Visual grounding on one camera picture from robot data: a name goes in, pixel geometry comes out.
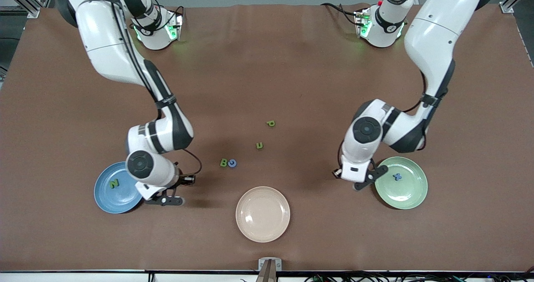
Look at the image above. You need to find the beige plate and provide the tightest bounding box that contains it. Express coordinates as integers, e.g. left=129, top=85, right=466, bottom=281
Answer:
left=235, top=186, right=291, bottom=243

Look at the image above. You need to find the green plate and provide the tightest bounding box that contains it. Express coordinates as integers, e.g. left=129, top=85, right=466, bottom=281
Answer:
left=374, top=156, right=428, bottom=210

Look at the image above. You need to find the blue plate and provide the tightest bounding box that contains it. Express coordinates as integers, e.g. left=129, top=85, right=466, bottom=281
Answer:
left=93, top=161, right=147, bottom=214

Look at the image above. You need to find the black cable tangle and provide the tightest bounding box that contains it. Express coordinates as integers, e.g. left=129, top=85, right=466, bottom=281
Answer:
left=304, top=271, right=534, bottom=282

